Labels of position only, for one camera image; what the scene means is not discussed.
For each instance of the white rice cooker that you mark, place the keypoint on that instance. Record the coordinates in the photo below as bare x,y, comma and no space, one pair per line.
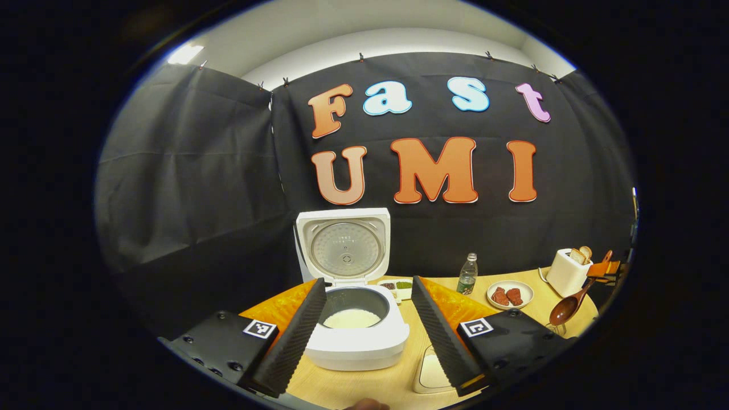
353,350

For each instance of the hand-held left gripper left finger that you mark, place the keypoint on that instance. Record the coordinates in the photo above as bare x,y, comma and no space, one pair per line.
296,336

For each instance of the white rice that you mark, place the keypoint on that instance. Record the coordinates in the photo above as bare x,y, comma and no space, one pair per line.
352,319

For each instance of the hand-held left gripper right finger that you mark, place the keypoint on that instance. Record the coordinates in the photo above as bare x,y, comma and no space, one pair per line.
438,336

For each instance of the brown wooden spoon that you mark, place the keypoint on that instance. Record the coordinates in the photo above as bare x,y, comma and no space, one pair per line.
564,310

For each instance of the white round plate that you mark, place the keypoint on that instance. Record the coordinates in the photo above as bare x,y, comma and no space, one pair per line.
527,293

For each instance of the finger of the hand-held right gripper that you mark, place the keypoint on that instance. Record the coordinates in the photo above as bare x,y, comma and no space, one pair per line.
601,269

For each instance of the white divided seasoning dish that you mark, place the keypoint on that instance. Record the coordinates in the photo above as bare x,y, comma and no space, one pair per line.
401,285

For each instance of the clear plastic water bottle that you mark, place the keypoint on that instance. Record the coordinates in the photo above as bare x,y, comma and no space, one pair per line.
467,279

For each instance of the clear glass rice tray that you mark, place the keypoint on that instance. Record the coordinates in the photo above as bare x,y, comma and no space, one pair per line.
430,373

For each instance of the red meat piece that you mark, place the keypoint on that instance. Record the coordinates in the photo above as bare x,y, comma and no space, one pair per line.
515,296
500,296

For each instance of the toast bread slice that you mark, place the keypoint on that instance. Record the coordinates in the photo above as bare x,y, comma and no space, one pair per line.
586,251
577,257

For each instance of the white toaster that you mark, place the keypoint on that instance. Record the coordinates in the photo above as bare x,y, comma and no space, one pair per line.
564,279

